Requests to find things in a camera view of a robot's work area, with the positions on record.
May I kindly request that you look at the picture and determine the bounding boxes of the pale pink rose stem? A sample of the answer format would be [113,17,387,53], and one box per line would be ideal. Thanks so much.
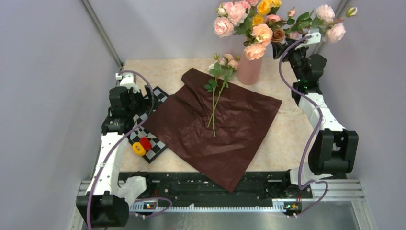
[284,4,358,44]

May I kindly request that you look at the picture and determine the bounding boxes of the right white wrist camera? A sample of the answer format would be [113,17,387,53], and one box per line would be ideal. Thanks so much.
[294,28,322,50]

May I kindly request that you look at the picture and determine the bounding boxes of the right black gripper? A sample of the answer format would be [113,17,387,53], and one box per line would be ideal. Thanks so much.
[271,39,309,82]

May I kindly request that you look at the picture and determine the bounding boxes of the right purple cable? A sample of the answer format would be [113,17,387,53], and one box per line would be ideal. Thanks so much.
[278,34,329,218]

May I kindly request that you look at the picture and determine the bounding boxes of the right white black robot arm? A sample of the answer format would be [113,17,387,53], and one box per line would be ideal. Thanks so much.
[271,32,359,197]

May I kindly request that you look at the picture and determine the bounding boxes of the red paper flower bouquet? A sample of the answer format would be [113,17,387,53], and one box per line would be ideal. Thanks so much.
[208,53,240,120]

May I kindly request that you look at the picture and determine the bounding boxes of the peach pink rose stem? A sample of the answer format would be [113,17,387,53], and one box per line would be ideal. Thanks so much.
[244,24,273,61]

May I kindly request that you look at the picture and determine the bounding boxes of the pink ceramic vase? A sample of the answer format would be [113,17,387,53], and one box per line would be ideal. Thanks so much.
[237,55,263,85]

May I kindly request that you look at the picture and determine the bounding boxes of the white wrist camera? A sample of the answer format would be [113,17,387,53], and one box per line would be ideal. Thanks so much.
[294,28,322,50]
[115,73,140,93]

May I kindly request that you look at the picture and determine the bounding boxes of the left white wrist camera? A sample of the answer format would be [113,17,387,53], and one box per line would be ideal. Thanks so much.
[115,73,140,93]

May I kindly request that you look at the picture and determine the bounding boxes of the black white chessboard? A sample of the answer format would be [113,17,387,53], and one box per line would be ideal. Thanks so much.
[129,86,169,163]

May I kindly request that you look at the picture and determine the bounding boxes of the red toy block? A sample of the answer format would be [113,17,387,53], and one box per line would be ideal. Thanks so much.
[139,137,152,152]

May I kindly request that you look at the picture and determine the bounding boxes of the white cream rose stem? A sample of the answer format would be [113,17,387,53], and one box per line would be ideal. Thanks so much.
[204,61,222,137]

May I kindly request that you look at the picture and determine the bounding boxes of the yellow toy block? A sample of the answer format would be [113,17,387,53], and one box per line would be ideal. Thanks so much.
[132,142,146,157]

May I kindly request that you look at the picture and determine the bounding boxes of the dark red wrapping paper sheet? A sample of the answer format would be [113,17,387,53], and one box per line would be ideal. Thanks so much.
[143,68,282,192]

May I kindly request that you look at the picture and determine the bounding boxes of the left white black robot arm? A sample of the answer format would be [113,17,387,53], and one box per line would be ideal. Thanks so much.
[76,85,156,230]

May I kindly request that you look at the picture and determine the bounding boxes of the artificial roses in vase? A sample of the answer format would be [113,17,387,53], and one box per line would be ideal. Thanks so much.
[213,0,288,46]

